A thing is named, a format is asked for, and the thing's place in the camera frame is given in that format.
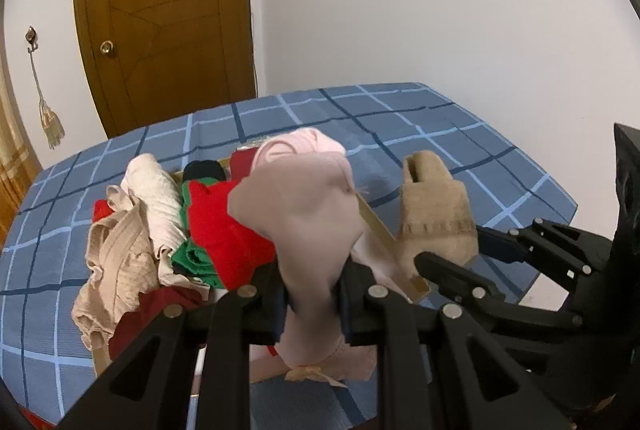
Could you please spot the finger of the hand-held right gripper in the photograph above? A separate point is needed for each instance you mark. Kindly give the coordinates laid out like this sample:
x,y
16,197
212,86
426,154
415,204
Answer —
x,y
500,244
450,277

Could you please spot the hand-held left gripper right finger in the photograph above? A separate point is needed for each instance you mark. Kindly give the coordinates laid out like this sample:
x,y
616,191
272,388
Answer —
x,y
346,310

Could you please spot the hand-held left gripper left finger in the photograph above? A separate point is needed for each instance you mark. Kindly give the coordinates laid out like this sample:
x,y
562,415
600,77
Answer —
x,y
279,317

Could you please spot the dusty pink lace underwear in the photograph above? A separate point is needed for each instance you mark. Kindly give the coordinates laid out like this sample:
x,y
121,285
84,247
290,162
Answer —
x,y
350,360

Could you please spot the beige knitted underwear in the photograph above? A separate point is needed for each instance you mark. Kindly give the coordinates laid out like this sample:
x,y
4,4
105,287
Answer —
x,y
435,210

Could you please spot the pale pink underwear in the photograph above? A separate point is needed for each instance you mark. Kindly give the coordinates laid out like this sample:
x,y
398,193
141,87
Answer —
x,y
300,220

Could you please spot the green underwear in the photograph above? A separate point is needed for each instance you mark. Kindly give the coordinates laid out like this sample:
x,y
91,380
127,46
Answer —
x,y
192,255

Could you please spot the black underwear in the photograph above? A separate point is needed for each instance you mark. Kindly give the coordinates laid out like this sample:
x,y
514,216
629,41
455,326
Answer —
x,y
202,170

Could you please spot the pink dotted underwear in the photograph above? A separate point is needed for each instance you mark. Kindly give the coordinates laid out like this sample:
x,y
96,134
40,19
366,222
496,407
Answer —
x,y
160,200

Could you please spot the bright pink underwear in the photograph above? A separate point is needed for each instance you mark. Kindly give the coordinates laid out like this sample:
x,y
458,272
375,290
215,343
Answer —
x,y
300,143

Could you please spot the blue plaid tablecloth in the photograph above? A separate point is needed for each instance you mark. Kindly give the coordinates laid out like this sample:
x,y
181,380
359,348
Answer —
x,y
425,125

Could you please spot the curtain tieback tassel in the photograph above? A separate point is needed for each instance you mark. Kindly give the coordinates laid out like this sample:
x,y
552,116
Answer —
x,y
50,125

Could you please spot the beige patterned curtain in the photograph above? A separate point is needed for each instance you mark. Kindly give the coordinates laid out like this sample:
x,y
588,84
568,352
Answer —
x,y
12,160

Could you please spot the brass door knob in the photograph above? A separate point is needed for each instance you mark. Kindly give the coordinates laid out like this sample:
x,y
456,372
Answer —
x,y
106,48

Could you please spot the wooden door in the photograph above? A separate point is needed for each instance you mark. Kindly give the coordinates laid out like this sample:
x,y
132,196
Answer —
x,y
165,10

